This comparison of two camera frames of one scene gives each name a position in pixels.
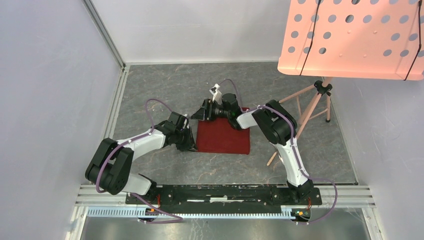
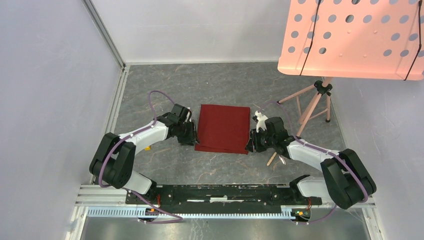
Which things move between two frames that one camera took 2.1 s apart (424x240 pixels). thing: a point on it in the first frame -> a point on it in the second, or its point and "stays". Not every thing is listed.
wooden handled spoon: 271,159 stays
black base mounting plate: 223,197 stays
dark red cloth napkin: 218,135 stays
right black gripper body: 216,110 -> 261,140
